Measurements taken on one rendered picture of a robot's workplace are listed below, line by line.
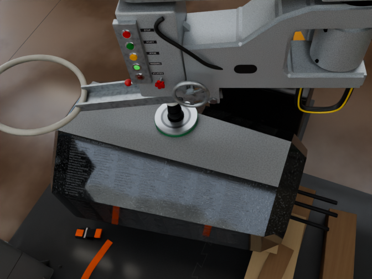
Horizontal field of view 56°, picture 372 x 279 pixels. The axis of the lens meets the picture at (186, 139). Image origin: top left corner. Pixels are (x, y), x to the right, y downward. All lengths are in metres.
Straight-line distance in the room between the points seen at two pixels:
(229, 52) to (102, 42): 2.52
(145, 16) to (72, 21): 2.92
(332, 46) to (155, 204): 1.04
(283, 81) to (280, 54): 0.14
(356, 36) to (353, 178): 1.54
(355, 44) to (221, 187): 0.79
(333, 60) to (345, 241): 1.28
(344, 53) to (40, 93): 2.72
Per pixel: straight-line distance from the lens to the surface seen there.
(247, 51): 1.28
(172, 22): 1.20
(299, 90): 1.57
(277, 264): 2.10
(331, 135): 2.84
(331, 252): 2.31
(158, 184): 1.71
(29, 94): 3.51
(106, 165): 1.81
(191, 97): 1.36
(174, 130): 1.70
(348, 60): 1.37
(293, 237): 2.16
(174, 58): 1.30
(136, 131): 1.77
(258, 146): 1.67
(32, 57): 2.00
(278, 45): 1.27
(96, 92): 1.79
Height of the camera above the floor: 2.27
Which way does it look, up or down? 56 degrees down
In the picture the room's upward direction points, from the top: 11 degrees counter-clockwise
